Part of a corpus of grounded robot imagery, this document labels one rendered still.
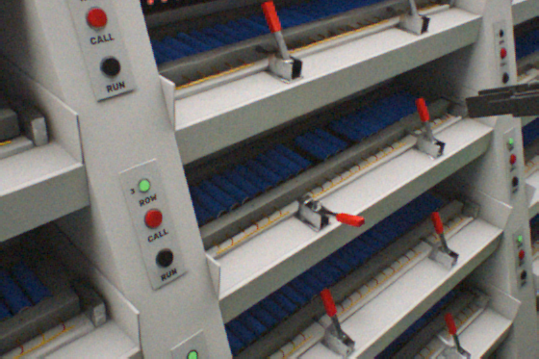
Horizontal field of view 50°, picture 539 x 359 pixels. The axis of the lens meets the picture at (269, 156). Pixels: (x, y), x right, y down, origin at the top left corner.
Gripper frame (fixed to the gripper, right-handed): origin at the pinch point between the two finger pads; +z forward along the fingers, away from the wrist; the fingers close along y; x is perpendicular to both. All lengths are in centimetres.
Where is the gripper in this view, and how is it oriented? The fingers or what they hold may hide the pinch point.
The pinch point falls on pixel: (497, 101)
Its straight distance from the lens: 85.2
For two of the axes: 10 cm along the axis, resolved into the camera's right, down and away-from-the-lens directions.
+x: -3.0, -9.4, -1.8
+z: -6.3, 0.5, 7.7
